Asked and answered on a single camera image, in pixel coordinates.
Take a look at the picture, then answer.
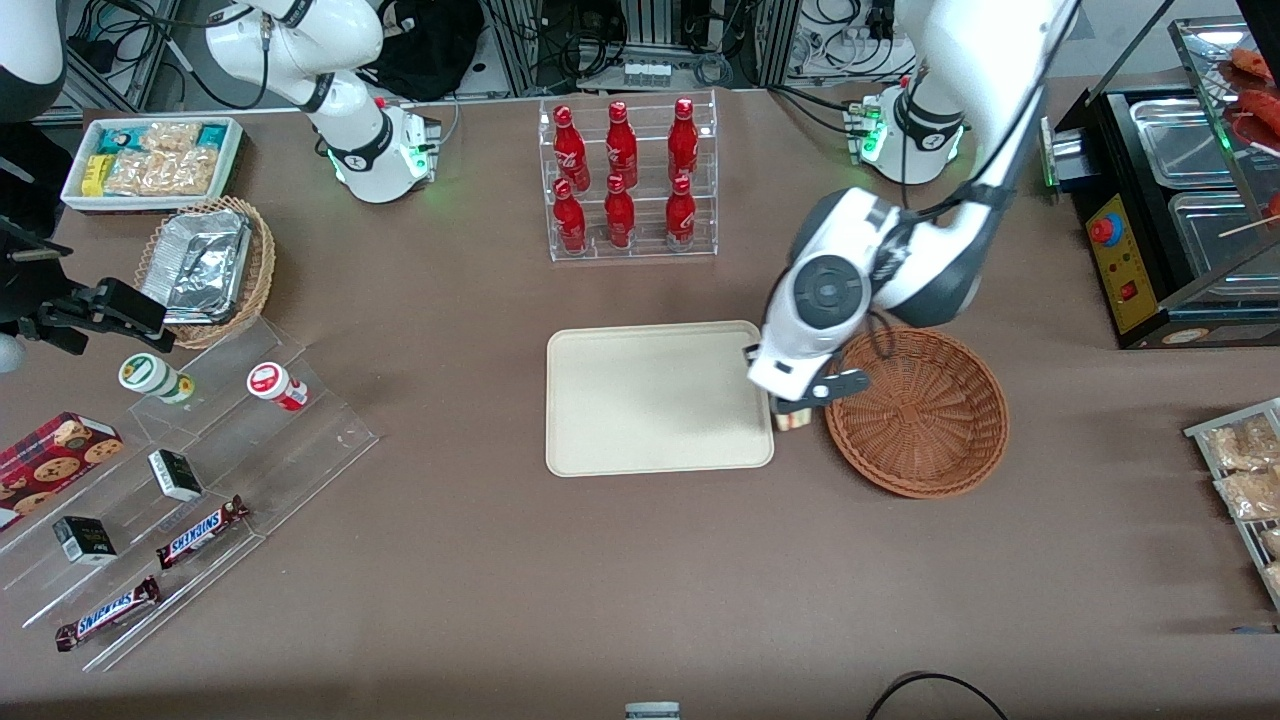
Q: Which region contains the black cable loop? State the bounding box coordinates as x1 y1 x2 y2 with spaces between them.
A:
865 672 1009 720

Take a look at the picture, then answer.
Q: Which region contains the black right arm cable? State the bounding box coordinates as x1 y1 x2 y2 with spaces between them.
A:
65 0 273 111

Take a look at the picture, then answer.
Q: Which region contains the black bag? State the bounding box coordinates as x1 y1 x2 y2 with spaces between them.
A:
365 0 486 101

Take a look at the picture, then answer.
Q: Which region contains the red cola bottle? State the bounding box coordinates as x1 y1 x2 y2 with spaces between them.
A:
553 104 591 193
553 178 588 254
668 97 700 184
665 175 697 251
606 100 639 189
604 173 637 249

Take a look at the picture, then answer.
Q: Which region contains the tray of packaged snacks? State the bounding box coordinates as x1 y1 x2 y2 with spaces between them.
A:
1184 398 1280 611

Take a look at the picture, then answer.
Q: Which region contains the beige rectangular serving tray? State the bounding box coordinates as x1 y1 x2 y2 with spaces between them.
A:
545 320 776 478

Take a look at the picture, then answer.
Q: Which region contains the clear acrylic bottle rack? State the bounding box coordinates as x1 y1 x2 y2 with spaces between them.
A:
538 88 719 263

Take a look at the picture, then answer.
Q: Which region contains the red lidded white cup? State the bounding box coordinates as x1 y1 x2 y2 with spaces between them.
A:
247 362 310 412

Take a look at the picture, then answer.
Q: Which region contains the oval light wicker basket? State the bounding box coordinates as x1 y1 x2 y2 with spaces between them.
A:
134 195 277 351

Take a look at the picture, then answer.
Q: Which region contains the black hot dog roller machine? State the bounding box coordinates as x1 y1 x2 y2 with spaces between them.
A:
1040 15 1280 351

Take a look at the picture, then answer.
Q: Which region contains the red cookie box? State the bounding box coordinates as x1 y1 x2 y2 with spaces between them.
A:
0 412 125 531

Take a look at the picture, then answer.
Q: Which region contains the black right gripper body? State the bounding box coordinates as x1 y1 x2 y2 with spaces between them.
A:
0 215 77 343

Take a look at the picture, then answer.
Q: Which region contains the silver foil tray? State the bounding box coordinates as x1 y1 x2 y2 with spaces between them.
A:
140 208 253 326

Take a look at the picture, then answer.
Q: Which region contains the white rectangular snack bin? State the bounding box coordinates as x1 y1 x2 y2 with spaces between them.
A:
60 116 245 213

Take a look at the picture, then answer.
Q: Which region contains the clear acrylic stepped display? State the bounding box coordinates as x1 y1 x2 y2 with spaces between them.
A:
0 315 381 673

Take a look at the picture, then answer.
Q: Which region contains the brown snickers bar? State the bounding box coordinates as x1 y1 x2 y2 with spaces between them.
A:
55 576 162 652
156 495 251 570

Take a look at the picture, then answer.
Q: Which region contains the small black box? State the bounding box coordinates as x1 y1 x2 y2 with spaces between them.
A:
148 449 204 503
52 516 118 566

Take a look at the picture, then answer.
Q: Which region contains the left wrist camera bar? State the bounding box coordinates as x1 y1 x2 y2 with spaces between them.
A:
815 368 873 401

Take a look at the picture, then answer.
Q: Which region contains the large clear rice cracker bag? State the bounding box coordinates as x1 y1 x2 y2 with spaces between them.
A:
105 148 219 196

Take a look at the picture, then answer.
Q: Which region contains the round brown wicker basket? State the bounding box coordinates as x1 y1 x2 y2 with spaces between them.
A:
823 325 1010 499

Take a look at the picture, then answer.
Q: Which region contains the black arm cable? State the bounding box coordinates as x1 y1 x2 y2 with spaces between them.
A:
65 0 273 111
868 0 1083 363

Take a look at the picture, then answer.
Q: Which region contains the small clear rice cracker bag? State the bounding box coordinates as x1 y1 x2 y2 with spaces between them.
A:
140 122 201 153

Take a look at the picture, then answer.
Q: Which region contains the green lidded white cup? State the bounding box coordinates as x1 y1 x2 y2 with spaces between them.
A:
118 353 196 405

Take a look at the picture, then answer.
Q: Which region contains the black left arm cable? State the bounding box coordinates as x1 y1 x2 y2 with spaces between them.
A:
868 0 1083 363

